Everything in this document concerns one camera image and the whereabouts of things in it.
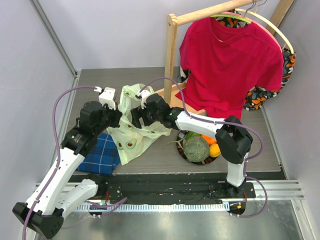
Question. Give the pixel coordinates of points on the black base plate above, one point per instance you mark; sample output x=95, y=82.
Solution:
x=170, y=189

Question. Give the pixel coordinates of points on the green avocado plastic bag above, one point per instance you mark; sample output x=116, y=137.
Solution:
x=131, y=142

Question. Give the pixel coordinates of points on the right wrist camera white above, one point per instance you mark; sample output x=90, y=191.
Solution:
x=143, y=95

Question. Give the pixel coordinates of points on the green clothes hanger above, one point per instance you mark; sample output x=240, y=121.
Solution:
x=243, y=17

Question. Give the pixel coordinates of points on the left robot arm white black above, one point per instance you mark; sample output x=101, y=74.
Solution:
x=45, y=211

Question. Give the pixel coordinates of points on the yellow lemon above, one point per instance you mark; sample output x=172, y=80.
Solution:
x=214, y=150

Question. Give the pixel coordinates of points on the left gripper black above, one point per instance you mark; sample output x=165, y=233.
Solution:
x=116, y=114

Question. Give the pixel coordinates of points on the orange black patterned garment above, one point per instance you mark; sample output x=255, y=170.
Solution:
x=287, y=67

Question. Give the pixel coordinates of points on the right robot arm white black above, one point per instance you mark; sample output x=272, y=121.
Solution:
x=233, y=139

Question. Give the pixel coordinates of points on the orange fruit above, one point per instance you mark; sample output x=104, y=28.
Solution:
x=209, y=140

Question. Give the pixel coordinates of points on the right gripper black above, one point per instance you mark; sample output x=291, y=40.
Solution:
x=136, y=118

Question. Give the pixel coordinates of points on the blue plaid cloth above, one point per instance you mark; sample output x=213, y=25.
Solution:
x=103, y=158

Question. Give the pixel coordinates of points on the green cantaloupe melon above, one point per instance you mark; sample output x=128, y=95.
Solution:
x=196, y=149

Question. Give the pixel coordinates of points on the wooden clothes rack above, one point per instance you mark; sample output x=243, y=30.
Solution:
x=173, y=22

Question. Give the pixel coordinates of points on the black fruit plate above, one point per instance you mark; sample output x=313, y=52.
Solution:
x=180, y=140

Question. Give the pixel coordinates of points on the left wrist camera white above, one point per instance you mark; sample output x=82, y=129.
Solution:
x=106, y=96

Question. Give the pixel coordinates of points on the red t-shirt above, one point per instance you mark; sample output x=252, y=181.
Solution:
x=230, y=72

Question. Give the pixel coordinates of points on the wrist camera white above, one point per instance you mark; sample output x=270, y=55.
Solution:
x=143, y=95
x=106, y=96

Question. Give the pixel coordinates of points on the green mango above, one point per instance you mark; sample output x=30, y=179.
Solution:
x=191, y=134

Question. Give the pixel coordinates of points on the white slotted cable duct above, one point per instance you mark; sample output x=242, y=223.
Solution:
x=141, y=208

